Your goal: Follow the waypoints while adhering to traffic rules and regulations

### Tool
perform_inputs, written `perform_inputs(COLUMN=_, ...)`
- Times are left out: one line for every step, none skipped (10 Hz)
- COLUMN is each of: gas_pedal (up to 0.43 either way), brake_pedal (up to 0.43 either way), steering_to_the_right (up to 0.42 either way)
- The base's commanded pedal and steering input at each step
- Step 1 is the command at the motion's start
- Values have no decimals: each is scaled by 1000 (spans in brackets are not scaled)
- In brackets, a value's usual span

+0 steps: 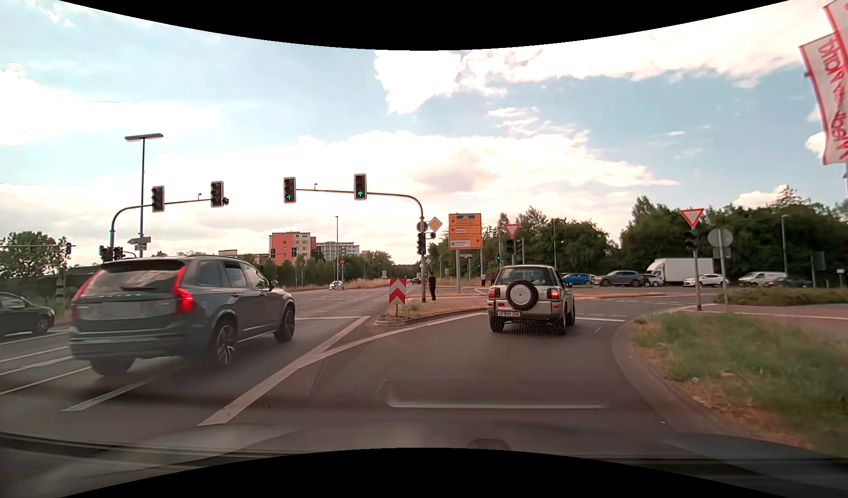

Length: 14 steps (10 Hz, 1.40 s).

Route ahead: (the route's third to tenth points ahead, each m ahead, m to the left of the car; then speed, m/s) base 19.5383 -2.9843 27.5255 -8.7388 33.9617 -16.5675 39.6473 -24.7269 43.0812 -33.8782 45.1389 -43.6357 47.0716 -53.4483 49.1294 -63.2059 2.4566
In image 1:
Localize orange direction sign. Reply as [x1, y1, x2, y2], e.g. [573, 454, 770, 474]
[448, 213, 483, 294]

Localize kerbed traffic island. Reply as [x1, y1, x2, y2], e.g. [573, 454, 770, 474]
[373, 296, 490, 327]

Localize white building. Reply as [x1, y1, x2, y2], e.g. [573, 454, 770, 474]
[315, 241, 361, 261]

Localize give way sign with traffic light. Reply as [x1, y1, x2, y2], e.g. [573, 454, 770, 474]
[503, 223, 525, 267]
[679, 207, 706, 311]

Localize row of trees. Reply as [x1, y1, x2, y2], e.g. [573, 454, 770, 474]
[427, 185, 848, 285]
[254, 249, 419, 286]

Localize grey asphalt road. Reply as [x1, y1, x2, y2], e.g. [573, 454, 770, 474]
[0, 284, 848, 457]

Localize silver suv with spare wheel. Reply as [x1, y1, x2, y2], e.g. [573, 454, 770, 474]
[486, 265, 576, 337]

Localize red apartment building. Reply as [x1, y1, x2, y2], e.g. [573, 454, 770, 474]
[269, 231, 317, 267]

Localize car's own bonnet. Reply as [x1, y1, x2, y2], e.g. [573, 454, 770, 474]
[0, 414, 848, 493]

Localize row of cars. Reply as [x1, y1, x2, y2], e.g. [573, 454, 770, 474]
[561, 270, 813, 289]

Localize dark grey suv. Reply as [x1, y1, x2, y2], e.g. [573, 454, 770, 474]
[69, 255, 297, 378]

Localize white lorry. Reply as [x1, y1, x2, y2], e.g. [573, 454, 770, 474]
[646, 258, 715, 285]

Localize grass verge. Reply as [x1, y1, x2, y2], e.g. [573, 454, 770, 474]
[714, 286, 848, 307]
[631, 311, 848, 454]

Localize tree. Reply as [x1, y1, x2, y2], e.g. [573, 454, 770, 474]
[0, 231, 71, 280]

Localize dark car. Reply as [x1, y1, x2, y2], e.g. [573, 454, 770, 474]
[0, 291, 56, 341]

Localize white red flags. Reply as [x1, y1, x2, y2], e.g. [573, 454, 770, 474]
[799, 0, 848, 274]

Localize round sign on post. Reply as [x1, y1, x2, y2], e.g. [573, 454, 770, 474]
[707, 227, 734, 314]

